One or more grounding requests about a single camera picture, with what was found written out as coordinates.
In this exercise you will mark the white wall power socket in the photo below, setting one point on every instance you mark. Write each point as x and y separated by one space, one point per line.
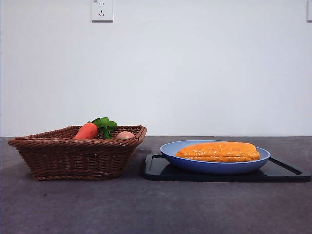
102 11

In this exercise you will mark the brown wicker basket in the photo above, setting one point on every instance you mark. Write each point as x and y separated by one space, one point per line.
73 158

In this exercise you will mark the white wall plate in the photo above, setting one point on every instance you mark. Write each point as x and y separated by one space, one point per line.
309 11

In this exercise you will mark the orange carrot with green leaves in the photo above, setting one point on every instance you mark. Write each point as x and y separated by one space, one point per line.
85 131

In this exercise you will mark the black rectangular tray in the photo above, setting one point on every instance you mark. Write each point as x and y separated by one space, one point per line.
280 176

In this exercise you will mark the blue round plate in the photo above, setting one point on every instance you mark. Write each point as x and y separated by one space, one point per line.
207 167

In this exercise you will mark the yellow-orange corn cob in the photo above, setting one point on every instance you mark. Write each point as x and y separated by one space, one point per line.
219 152

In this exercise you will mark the brown egg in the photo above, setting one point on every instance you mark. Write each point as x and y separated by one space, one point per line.
124 134

